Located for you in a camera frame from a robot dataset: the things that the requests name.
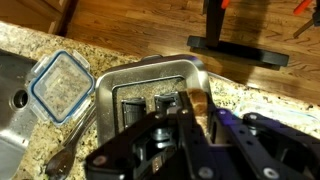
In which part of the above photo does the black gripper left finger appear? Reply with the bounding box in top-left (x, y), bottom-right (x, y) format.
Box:
top-left (83, 90), bottom-right (219, 180)

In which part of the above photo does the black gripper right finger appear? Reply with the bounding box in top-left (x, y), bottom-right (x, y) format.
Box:
top-left (204, 93), bottom-right (320, 180)

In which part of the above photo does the brown toasted bread slice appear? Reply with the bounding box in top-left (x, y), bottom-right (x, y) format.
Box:
top-left (187, 87), bottom-right (210, 128)

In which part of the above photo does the stainless steel two-slot toaster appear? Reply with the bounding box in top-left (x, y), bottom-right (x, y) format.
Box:
top-left (94, 54), bottom-right (213, 148)

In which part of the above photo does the black floor stand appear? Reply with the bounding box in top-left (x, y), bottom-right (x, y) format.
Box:
top-left (186, 0), bottom-right (290, 71)

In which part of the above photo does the dark metal spoon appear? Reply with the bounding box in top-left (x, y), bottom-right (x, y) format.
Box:
top-left (44, 103), bottom-right (98, 180)

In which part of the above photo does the clear lid with blue seal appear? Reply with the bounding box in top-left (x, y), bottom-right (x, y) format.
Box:
top-left (27, 49), bottom-right (96, 126)

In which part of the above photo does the stainless steel sink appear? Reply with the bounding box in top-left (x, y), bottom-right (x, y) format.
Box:
top-left (0, 49), bottom-right (38, 180)

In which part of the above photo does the wooden cabinet door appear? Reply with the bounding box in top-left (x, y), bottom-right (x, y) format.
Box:
top-left (0, 0), bottom-right (80, 36)

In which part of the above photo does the orange handled clamp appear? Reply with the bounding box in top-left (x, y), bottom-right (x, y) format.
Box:
top-left (292, 0), bottom-right (320, 38)

